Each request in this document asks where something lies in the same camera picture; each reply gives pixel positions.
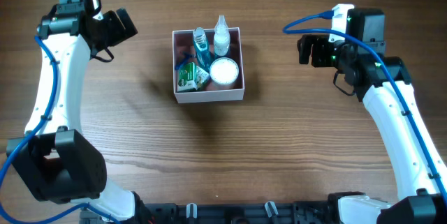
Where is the blue disposable razor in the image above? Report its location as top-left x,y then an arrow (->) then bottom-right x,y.
174,52 -> 195,70

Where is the blue mouthwash bottle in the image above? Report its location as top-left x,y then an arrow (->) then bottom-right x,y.
193,27 -> 214,72

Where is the green white soap box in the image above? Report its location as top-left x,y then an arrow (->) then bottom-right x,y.
177,62 -> 198,92

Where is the cotton swab round container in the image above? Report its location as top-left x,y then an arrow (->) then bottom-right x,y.
210,57 -> 239,86

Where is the dark blue clear-cap bottle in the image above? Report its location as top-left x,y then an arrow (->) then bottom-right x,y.
213,15 -> 230,58

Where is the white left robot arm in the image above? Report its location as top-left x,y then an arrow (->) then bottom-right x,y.
1,8 -> 151,223

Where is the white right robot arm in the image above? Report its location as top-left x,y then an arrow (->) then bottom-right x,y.
297,31 -> 446,223

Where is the white box pink interior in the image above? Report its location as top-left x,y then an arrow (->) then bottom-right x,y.
172,27 -> 245,103

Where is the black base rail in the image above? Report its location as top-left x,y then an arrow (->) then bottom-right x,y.
79,201 -> 385,224

